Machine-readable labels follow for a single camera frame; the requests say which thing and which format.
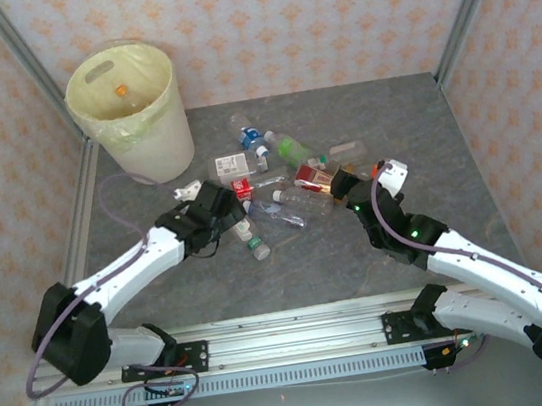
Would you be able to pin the small amber plastic bottle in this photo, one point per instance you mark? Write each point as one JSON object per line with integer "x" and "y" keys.
{"x": 348, "y": 168}

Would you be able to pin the bottle white green label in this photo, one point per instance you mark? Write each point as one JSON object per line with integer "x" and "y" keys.
{"x": 243, "y": 229}

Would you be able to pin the crushed clear bottle red label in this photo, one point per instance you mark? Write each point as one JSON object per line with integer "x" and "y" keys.
{"x": 241, "y": 187}

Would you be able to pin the orange plastic bottle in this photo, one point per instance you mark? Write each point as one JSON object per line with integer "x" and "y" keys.
{"x": 375, "y": 167}

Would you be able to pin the clear bottle green white cap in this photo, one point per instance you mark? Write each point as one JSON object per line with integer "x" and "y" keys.
{"x": 347, "y": 152}

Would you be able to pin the orange cardboard box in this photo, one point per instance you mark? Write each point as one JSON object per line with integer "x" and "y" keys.
{"x": 308, "y": 175}

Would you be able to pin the large clear bottle blue print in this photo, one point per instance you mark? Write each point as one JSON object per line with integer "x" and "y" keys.
{"x": 272, "y": 213}

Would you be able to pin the cream plastic waste bin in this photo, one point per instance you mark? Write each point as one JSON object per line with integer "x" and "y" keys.
{"x": 162, "y": 147}

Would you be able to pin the clear bottle orange label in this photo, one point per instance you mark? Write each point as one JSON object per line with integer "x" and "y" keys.
{"x": 133, "y": 101}

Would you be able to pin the translucent yellow-green bin liner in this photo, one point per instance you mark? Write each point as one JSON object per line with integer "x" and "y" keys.
{"x": 100, "y": 101}

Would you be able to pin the flat clear bottle white label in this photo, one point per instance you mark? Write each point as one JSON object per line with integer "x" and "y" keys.
{"x": 232, "y": 164}

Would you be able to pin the clear bottle green label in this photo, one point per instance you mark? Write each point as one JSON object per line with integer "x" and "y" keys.
{"x": 288, "y": 149}

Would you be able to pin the clear bottle blue label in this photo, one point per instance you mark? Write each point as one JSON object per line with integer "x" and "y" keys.
{"x": 249, "y": 138}

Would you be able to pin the small circuit board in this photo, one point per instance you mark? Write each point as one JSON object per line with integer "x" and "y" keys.
{"x": 171, "y": 391}
{"x": 458, "y": 346}

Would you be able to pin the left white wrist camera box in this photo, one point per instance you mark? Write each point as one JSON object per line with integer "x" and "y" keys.
{"x": 188, "y": 190}

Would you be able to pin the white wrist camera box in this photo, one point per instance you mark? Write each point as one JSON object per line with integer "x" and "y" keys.
{"x": 393, "y": 175}
{"x": 188, "y": 190}

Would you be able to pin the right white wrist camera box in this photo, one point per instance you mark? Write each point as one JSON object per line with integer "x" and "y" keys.
{"x": 393, "y": 175}

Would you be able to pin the aluminium table side rail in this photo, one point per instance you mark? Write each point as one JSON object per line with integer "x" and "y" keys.
{"x": 83, "y": 199}

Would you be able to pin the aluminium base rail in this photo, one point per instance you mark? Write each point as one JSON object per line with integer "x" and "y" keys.
{"x": 295, "y": 336}

